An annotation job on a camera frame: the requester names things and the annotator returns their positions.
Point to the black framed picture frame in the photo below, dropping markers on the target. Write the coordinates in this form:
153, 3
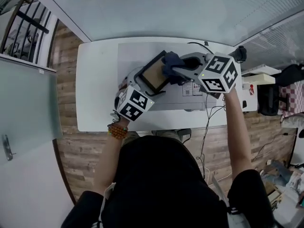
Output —
154, 75

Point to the dark blue cloth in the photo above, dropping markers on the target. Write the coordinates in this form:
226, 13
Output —
173, 60

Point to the black metal railing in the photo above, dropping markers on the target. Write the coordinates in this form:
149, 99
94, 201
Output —
26, 22

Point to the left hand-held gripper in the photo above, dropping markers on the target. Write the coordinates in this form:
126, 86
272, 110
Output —
135, 103

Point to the beige box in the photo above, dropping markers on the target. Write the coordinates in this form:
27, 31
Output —
259, 78

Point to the white table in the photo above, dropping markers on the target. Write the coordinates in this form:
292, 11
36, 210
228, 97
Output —
95, 79

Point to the small red item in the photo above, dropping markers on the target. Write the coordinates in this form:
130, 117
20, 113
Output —
251, 90

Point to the person's khaki trousers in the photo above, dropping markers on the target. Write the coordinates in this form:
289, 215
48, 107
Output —
164, 133

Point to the black tumbler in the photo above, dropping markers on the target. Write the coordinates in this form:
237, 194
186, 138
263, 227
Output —
240, 53

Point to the black mesh chair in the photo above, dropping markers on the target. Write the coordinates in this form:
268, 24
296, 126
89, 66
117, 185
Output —
268, 101

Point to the white flat cardboard box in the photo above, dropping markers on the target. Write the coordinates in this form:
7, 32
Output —
133, 56

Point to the pile of cardboard and papers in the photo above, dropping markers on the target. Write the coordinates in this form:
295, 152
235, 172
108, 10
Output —
280, 174

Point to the person's left hand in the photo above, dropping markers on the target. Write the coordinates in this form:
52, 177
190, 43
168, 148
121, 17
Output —
122, 84

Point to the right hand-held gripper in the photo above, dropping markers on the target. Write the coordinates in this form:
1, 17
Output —
221, 72

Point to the person's right forearm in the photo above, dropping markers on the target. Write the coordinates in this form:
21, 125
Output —
237, 132

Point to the person's left forearm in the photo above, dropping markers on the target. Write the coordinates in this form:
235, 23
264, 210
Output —
107, 165

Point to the black office chair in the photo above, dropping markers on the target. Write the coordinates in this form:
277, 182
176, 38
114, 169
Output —
291, 76

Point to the person's black shirt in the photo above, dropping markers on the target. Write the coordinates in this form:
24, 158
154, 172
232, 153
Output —
161, 186

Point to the checkered cloth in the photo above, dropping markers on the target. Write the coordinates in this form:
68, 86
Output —
292, 98

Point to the white side desk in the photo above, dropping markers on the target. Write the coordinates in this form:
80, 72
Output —
251, 103

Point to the frosted glass door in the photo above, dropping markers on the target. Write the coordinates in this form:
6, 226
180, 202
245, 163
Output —
23, 103

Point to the black device with screen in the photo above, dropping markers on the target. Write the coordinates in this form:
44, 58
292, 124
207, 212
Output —
185, 134

